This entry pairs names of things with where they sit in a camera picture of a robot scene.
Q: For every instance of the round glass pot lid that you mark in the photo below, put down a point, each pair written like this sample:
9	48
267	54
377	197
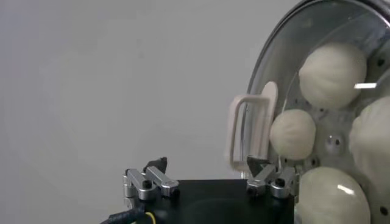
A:
265	100

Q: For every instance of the white steamed baozi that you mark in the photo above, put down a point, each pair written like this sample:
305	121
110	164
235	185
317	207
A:
332	74
371	143
332	198
292	134

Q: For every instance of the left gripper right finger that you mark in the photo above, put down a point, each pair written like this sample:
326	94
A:
268	175

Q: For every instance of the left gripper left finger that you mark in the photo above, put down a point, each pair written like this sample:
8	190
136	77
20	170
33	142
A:
152	176

